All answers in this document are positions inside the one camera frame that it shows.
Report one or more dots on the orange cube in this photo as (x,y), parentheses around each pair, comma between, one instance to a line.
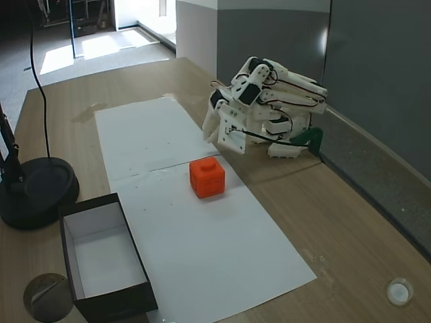
(207,180)

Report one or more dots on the brown cardboard box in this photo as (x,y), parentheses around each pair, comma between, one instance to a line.
(101,255)

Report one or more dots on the white paper sheet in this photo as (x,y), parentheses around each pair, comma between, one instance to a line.
(215,242)
(144,134)

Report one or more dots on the green table clamp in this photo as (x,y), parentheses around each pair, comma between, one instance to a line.
(311,136)

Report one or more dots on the black lamp stand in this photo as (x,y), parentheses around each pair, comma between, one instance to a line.
(43,191)

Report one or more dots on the small white round cap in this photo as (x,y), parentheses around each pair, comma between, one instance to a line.
(399,291)

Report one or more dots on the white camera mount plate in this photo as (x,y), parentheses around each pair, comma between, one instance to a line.
(232,141)

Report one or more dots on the dark metal door frame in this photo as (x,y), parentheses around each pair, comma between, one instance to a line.
(76,30)

